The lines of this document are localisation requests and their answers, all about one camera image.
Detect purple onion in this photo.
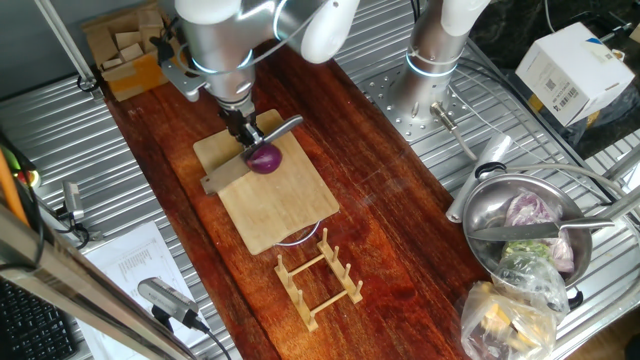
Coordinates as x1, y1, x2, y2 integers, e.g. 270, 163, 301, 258
244, 142, 284, 176

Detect steel kitchen knife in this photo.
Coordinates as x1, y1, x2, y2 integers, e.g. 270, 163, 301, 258
467, 215, 616, 244

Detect grey cable with metal connector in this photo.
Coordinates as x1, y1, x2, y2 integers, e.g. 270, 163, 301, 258
429, 101, 479, 162

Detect white plastic roll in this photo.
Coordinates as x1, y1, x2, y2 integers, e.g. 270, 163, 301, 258
444, 132, 514, 225

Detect purple vegetable pieces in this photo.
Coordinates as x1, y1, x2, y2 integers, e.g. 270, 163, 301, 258
503, 189, 576, 274

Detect printed paper sheet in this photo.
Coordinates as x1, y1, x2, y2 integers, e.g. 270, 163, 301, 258
77, 221, 216, 360

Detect silver bar-shaped camera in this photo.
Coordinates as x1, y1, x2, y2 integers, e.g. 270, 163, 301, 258
137, 277, 234, 360

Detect green vegetable piece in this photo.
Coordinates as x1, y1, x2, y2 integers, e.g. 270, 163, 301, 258
502, 239, 551, 261

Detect grey hose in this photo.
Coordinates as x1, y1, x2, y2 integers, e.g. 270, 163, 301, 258
503, 162, 617, 202

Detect orange rod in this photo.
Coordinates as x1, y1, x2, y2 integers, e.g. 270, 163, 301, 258
0, 147, 31, 227

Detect bamboo cutting board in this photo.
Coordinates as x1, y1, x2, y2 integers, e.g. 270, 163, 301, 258
193, 108, 341, 256

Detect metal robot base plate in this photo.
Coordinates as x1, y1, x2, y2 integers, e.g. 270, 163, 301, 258
362, 62, 474, 146

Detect white thin arm cable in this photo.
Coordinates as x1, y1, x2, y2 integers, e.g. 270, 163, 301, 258
405, 45, 474, 69

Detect glossy wood-grain table mat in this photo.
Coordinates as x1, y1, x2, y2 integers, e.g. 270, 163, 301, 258
102, 0, 494, 360

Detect white cardboard box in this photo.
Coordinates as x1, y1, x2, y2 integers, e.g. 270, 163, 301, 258
514, 20, 639, 127

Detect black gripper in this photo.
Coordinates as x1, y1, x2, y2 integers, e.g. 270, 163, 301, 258
218, 102, 267, 147

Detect small silver camera on mount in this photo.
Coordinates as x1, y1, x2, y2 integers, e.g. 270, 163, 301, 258
49, 179, 104, 251

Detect black keyboard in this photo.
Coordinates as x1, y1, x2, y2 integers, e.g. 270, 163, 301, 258
0, 277, 79, 360

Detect clear plastic bag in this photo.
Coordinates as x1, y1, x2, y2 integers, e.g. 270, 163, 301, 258
459, 252, 571, 360

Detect steel cleaver knife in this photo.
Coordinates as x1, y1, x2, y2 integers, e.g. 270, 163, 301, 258
199, 114, 305, 196

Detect polished steel bar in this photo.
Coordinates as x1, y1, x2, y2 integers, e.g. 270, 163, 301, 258
0, 199, 201, 360

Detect wooden knife rack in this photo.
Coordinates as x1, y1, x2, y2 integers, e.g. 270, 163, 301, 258
273, 227, 365, 333

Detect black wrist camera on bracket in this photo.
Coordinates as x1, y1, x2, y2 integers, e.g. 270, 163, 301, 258
149, 32, 210, 104

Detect silver metal pole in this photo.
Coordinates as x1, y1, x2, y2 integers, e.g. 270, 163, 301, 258
33, 0, 100, 94

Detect steel bowl with black handles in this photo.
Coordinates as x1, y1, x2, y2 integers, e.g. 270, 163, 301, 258
460, 160, 595, 311

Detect black plastic bag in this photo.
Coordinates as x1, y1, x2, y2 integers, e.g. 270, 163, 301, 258
504, 69, 640, 161

